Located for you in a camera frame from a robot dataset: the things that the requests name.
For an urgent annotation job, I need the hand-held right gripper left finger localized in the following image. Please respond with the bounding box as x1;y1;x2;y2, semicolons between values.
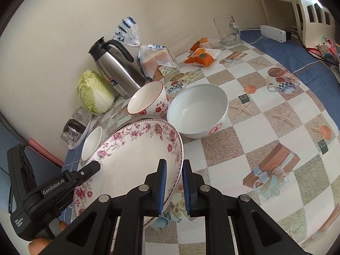
54;159;168;255

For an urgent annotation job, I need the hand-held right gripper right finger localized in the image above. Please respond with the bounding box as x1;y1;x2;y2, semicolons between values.
181;159;306;255

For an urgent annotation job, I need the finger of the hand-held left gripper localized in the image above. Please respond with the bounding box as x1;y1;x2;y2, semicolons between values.
65;161;101;190

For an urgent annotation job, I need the white square bowl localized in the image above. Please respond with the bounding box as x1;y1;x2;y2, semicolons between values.
81;126;103;161

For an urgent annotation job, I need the pink floral round plate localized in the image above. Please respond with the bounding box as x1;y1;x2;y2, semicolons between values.
72;119;184;230

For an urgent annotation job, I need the large white bowl red print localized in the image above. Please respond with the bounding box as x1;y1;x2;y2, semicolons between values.
166;84;229;139

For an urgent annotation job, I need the strawberry print bowl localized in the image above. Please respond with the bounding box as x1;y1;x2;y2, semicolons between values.
127;80;170;119

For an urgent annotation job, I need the person's left hand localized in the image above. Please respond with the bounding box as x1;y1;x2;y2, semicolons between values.
28;220;69;255

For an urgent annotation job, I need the white oval tray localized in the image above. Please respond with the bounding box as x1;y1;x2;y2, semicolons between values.
68;114;92;150

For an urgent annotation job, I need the glass teapot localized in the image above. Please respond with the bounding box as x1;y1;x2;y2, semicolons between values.
61;119;87;144

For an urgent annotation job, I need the clear drinking glass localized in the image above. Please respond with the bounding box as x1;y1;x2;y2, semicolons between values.
72;106;91;126

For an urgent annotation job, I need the napa cabbage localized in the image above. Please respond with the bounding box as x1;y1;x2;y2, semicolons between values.
76;69;116;115

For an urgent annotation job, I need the checkered patterned tablecloth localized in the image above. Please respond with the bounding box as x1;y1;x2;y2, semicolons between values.
70;41;340;250

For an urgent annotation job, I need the stainless steel thermos jug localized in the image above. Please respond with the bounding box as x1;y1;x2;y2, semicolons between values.
88;37;146;99

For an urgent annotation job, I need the bagged sliced bread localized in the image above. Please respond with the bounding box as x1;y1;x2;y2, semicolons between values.
116;16;178;81

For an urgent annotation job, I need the orange snack packet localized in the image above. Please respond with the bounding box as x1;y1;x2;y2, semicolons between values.
190;38;213;52
184;47;222;67

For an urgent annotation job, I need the clear glass mug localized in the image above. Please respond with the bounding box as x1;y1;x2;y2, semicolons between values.
213;15;242;46

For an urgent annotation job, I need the white power strip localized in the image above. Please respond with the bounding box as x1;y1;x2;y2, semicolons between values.
260;25;287;43

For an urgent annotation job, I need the colourful small toy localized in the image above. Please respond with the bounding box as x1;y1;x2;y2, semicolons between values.
317;36;336;61

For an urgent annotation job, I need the white wooden furniture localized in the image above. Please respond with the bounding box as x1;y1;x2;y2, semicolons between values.
250;0;334;56

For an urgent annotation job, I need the black cable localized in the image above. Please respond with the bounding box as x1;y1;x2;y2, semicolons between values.
286;29;340;67

